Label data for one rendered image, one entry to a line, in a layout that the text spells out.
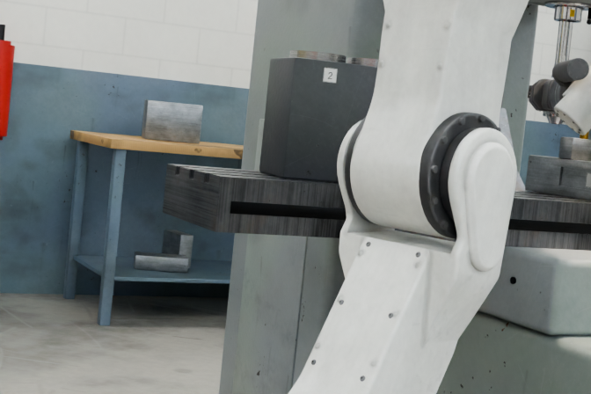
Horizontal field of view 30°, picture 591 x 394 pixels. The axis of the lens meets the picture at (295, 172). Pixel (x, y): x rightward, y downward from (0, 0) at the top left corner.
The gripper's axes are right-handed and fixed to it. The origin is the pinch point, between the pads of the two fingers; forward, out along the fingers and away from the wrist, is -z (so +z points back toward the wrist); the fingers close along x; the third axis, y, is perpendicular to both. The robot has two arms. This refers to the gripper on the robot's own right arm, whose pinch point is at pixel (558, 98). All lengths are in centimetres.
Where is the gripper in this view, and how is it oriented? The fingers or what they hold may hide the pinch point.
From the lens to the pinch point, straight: 202.9
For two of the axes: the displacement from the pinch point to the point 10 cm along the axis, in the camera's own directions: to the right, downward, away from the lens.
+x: -9.9, -1.0, -0.2
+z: 0.2, 0.3, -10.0
